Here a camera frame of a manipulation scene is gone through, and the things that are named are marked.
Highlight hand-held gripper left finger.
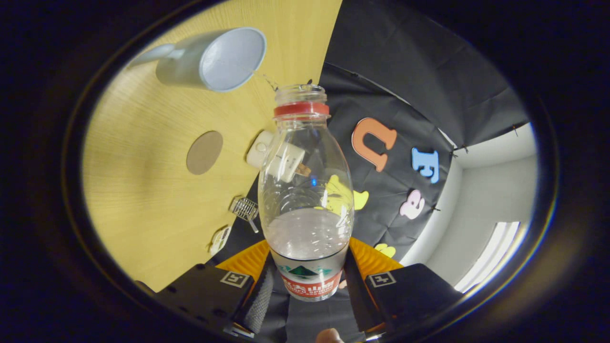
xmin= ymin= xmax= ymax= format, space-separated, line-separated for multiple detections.
xmin=136 ymin=240 xmax=276 ymax=336

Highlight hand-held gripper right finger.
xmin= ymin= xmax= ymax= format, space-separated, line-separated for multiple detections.
xmin=344 ymin=237 xmax=465 ymax=334

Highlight clear plastic juice bottle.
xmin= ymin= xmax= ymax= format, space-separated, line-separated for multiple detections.
xmin=257 ymin=84 xmax=355 ymax=302

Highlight round brown coaster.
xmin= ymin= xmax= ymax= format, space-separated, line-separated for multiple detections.
xmin=186 ymin=131 xmax=224 ymax=175

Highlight pale grey cup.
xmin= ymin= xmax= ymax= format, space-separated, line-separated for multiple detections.
xmin=126 ymin=27 xmax=267 ymax=92

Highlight white divided dish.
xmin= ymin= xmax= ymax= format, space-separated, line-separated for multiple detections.
xmin=208 ymin=225 xmax=233 ymax=255

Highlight large ceiling light panel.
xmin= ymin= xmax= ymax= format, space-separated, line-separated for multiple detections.
xmin=454 ymin=222 xmax=521 ymax=293

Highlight wooden table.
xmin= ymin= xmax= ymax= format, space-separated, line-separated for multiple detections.
xmin=82 ymin=0 xmax=344 ymax=292

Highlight white toaster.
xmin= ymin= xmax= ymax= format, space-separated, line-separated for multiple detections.
xmin=246 ymin=131 xmax=311 ymax=183

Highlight metal wire holder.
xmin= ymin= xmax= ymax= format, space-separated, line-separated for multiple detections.
xmin=230 ymin=196 xmax=260 ymax=222

